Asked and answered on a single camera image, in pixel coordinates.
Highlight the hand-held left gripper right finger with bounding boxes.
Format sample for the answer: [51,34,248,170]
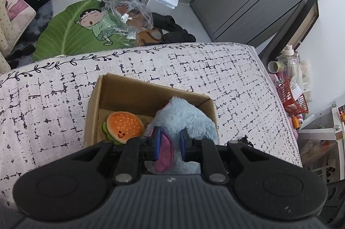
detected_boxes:
[180,129,256,184]

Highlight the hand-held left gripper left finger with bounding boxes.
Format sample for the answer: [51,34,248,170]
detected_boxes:
[88,127,162,186]

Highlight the blue plush elephant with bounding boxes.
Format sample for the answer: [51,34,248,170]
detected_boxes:
[144,96,219,174]

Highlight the burger plush toy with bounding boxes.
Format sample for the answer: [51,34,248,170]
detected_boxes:
[102,111,146,145]

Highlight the brown cardboard box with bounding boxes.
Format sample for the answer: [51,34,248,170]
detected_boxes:
[83,73,218,150]

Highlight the white black printed blanket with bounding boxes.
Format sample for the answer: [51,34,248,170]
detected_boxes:
[0,42,304,219]

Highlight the brown bag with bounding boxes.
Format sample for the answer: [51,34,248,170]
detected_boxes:
[136,27,165,47]

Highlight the orange bottle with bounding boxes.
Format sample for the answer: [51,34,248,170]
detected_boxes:
[292,114,302,130]

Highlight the red plastic basket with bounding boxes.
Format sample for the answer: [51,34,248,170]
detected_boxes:
[277,77,309,115]

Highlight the black clothing pile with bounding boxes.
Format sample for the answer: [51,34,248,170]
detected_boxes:
[151,12,197,43]

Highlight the paper cup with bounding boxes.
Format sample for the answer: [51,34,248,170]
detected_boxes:
[267,60,282,74]

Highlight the clear plastic wrap bag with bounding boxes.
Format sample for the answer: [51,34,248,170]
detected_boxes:
[101,0,154,46]

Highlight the white printed bag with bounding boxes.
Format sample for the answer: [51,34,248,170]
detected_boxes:
[299,137,340,173]

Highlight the clear bottle white cap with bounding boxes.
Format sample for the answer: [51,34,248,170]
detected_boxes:
[278,44,301,84]

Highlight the white desk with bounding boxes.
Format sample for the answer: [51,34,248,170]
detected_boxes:
[296,104,345,143]

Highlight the white fluffy cushion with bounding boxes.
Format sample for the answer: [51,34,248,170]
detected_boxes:
[299,59,310,78]

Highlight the green leaf cartoon mat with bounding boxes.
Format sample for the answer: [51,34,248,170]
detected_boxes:
[32,0,141,62]

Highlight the dark framed board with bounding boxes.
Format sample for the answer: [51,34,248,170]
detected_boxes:
[259,0,320,70]

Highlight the grey fluffy rug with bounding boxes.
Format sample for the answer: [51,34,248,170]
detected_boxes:
[5,0,54,68]

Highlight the pink printed cushion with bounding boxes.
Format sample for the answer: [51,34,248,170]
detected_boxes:
[5,0,37,46]

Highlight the cream dotted cloth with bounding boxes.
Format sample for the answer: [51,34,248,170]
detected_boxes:
[0,0,17,52]

